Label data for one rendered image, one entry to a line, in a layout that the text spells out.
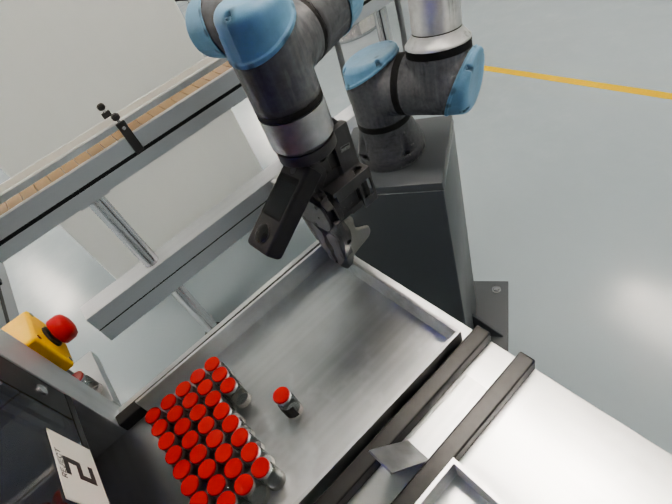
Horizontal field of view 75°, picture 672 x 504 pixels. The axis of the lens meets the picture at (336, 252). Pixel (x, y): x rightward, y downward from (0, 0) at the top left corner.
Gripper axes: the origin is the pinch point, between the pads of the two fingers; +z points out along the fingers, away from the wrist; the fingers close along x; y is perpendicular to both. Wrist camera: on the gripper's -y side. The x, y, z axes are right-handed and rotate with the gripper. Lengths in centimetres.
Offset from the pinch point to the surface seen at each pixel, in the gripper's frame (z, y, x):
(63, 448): -11.8, -36.0, -4.8
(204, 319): 68, -21, 86
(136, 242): 27, -21, 86
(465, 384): 3.3, -2.4, -23.3
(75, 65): -10, 2, 143
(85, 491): -10.6, -36.0, -9.6
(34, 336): -11.3, -35.7, 14.8
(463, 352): 1.5, -0.1, -21.4
